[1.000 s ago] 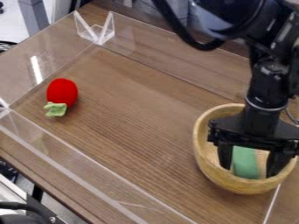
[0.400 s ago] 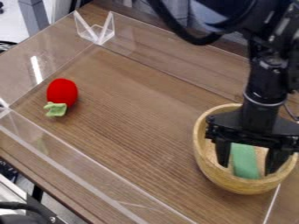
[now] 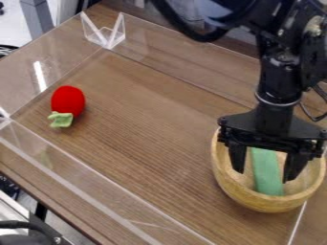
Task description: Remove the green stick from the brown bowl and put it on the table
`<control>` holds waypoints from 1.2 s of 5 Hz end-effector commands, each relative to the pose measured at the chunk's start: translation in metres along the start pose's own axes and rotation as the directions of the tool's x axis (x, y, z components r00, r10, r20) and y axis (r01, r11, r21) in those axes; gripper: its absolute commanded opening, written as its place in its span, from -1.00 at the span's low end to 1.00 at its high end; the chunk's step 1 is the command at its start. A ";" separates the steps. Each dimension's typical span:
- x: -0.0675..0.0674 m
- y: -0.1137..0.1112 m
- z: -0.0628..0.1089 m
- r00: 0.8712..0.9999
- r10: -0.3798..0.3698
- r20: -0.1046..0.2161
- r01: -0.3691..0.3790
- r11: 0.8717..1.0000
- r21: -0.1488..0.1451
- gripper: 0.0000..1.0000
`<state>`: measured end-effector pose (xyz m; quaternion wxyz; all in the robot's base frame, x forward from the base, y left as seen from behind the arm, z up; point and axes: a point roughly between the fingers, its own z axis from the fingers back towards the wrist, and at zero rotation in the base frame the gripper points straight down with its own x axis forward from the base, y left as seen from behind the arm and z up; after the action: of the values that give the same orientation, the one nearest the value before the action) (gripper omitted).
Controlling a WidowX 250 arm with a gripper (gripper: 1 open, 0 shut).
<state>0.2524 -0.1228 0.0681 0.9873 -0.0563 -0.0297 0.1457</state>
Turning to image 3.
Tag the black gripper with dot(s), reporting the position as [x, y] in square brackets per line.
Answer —
[270, 127]

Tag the green stick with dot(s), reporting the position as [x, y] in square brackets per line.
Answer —
[266, 172]

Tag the light wooden bowl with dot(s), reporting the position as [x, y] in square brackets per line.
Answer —
[238, 185]

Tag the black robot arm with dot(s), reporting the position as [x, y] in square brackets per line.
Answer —
[290, 29]

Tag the red plush strawberry toy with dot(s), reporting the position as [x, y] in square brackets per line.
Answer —
[68, 106]

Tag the clear acrylic tray enclosure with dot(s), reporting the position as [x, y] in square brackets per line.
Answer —
[126, 174]

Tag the black clamp with cable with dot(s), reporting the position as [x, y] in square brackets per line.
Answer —
[31, 232]

